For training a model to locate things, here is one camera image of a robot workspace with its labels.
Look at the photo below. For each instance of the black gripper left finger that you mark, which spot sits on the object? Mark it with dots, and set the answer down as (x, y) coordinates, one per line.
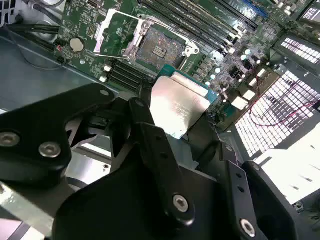
(37, 125)

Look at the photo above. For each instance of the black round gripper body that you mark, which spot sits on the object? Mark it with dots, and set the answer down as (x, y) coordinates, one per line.
(112, 205)

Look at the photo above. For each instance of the silver CPU with green edge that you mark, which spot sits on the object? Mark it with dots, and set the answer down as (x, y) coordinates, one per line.
(175, 100)

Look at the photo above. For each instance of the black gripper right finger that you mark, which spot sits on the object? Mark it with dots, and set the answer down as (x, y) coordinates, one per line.
(265, 200)

